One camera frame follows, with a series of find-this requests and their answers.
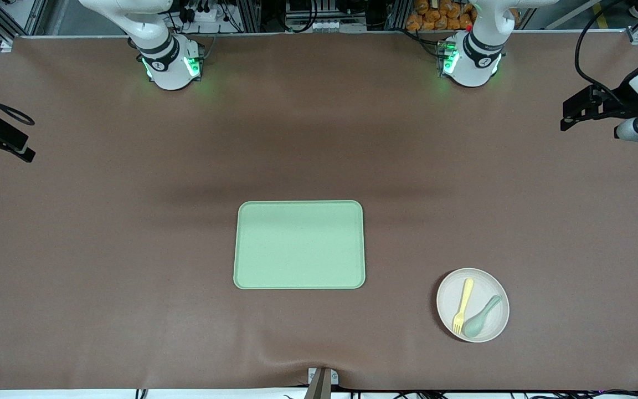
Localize yellow plastic fork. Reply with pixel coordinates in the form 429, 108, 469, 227
452, 278, 474, 335

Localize round beige plate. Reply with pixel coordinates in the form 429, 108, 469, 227
436, 268, 510, 343

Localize light green plastic spoon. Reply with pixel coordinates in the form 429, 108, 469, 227
464, 294, 503, 339

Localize pile of orange objects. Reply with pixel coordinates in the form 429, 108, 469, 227
406, 0, 477, 31

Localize brown table mat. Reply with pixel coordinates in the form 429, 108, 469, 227
0, 32, 638, 391

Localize white power strip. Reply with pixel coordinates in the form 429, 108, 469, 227
185, 3, 225, 23

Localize light green rectangular tray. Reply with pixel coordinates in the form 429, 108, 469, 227
233, 200, 366, 290

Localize white terminal block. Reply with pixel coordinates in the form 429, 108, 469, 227
285, 19, 333, 32

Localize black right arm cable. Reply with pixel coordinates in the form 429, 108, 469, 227
0, 72, 36, 126

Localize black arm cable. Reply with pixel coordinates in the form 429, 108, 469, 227
574, 0, 625, 106
0, 72, 36, 126

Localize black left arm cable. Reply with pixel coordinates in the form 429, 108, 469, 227
574, 0, 625, 106

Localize metal table clamp bracket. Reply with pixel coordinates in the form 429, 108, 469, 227
303, 367, 339, 399

